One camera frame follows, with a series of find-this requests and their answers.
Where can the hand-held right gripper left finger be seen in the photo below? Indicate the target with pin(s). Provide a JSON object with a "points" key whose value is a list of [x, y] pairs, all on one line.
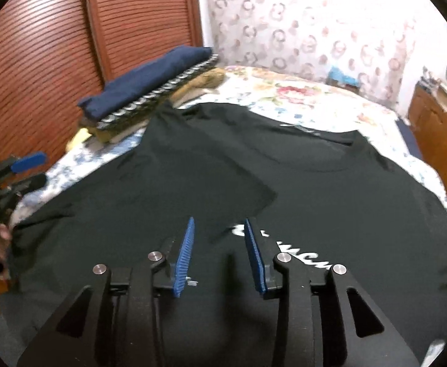
{"points": [[183, 260]]}

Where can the stack of folded clothes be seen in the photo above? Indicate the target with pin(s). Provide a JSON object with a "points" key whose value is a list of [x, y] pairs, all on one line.
{"points": [[150, 93]]}

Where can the person's left hand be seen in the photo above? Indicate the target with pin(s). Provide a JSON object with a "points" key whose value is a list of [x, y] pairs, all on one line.
{"points": [[3, 242]]}

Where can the pink floral blanket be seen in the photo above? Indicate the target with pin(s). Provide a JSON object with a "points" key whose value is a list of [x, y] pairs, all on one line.
{"points": [[284, 88]]}

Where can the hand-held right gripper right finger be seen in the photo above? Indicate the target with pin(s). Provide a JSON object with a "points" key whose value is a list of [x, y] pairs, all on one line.
{"points": [[255, 260]]}

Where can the wooden louvred wardrobe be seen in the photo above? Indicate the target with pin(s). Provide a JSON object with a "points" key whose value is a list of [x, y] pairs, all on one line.
{"points": [[55, 65]]}

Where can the wooden cabinet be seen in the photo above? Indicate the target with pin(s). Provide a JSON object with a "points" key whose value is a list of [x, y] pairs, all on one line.
{"points": [[437, 137]]}

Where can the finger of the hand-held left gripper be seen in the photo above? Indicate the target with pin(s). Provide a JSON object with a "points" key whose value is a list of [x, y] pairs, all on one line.
{"points": [[28, 162], [34, 181]]}

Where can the mustard folded cloth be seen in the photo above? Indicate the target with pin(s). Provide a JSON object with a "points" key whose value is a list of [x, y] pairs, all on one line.
{"points": [[208, 78]]}

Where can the circle-patterned sheer curtain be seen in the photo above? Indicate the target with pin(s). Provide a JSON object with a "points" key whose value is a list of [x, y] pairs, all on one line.
{"points": [[304, 26]]}

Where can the navy folded cloth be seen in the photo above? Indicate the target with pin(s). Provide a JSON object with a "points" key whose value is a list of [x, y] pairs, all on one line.
{"points": [[139, 80]]}

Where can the yellow plush pillow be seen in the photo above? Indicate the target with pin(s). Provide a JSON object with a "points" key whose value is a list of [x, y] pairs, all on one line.
{"points": [[80, 137]]}

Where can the black t-shirt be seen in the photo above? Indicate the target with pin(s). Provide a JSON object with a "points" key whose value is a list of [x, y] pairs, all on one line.
{"points": [[323, 198]]}

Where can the blue floral bed sheet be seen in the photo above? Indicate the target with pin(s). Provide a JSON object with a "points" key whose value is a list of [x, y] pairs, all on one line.
{"points": [[93, 156]]}

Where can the navy bed sheet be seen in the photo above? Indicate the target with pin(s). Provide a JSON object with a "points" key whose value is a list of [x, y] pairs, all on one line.
{"points": [[409, 139]]}

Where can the blue plastic bag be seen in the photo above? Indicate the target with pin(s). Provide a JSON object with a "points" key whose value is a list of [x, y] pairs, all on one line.
{"points": [[342, 76]]}

